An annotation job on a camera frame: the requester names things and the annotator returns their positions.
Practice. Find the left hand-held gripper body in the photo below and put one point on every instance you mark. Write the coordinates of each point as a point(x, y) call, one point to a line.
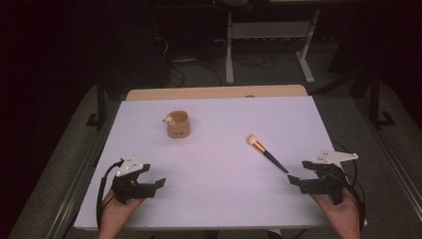
point(127, 189)

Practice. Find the brown cup with animal figure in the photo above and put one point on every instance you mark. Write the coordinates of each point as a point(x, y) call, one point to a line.
point(179, 127)

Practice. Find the wooden table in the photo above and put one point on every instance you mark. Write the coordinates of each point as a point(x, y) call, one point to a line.
point(215, 92)

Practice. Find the white metal desk frame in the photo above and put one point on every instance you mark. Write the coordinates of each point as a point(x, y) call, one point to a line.
point(268, 30)

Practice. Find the person's left hand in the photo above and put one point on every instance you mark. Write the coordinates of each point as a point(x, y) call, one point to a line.
point(117, 209)

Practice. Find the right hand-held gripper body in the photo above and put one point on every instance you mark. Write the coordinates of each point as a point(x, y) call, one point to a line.
point(326, 181)

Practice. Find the white table board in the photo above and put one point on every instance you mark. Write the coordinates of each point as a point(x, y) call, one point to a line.
point(219, 186)

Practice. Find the aluminium rail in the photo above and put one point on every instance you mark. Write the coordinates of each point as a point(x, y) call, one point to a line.
point(81, 176)
point(391, 149)

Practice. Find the black metal stand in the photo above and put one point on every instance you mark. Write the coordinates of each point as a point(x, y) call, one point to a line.
point(100, 106)
point(376, 103)

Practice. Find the person's right hand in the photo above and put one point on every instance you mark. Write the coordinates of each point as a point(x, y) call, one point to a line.
point(341, 212)

